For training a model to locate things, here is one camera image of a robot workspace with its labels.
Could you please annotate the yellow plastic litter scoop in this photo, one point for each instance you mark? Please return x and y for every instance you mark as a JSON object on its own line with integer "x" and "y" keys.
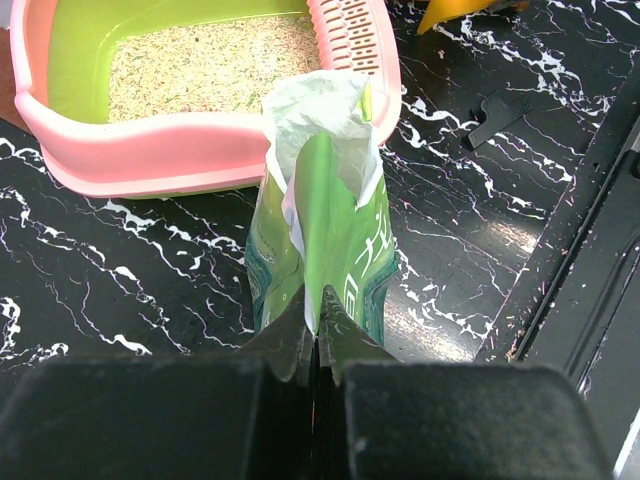
{"x": 439, "y": 11}

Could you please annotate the green cat litter bag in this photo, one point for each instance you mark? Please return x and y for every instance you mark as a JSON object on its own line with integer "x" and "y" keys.
{"x": 322, "y": 216}

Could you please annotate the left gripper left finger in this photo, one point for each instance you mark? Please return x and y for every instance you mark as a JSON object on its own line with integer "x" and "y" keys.
{"x": 240, "y": 415}

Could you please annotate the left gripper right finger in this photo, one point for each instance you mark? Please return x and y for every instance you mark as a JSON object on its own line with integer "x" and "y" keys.
{"x": 383, "y": 419}

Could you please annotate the pink green litter box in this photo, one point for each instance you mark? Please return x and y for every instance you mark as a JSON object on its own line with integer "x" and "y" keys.
{"x": 151, "y": 98}

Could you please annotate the brown rectangular block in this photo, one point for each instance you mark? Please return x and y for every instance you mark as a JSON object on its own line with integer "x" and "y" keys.
{"x": 8, "y": 109}

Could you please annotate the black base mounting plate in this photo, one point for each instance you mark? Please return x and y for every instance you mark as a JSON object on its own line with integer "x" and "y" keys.
{"x": 576, "y": 307}

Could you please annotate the black bag clip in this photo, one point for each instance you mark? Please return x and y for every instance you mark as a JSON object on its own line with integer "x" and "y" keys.
{"x": 494, "y": 114}

